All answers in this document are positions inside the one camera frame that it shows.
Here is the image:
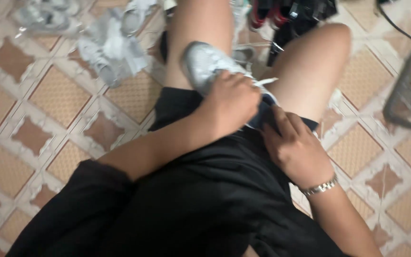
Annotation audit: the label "grey white sneaker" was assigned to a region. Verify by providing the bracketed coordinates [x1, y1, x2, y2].
[76, 16, 151, 89]
[16, 0, 83, 37]

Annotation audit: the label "person's right hand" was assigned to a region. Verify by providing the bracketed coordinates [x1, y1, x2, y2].
[262, 105, 335, 189]

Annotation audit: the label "person's black shirt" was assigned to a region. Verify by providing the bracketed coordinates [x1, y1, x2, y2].
[5, 136, 349, 257]

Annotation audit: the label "white strapped sneaker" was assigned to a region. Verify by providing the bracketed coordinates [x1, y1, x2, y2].
[120, 0, 160, 37]

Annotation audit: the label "person's leg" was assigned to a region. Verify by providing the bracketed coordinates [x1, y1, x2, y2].
[162, 0, 235, 90]
[263, 23, 352, 124]

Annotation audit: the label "person's right leg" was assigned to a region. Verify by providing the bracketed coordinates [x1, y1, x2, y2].
[263, 23, 352, 124]

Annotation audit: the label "silver metal wristwatch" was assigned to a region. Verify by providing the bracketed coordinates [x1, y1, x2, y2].
[299, 174, 339, 197]

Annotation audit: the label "silver grey sneaker navy lining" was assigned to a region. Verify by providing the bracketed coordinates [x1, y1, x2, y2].
[180, 41, 320, 131]

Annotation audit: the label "person's left hand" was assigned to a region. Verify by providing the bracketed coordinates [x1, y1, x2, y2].
[199, 71, 262, 140]

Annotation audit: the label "heap of black red shoes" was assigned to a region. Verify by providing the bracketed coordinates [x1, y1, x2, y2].
[248, 0, 339, 67]

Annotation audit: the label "person's black shorts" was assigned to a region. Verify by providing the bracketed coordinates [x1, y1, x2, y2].
[148, 87, 320, 150]

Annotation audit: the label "grey mesh shoe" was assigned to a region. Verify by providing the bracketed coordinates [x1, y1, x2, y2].
[383, 42, 411, 131]

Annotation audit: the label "person's left leg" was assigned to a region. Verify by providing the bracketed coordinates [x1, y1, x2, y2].
[162, 0, 235, 90]

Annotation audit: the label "black cable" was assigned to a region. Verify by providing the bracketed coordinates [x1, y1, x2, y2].
[375, 0, 411, 43]

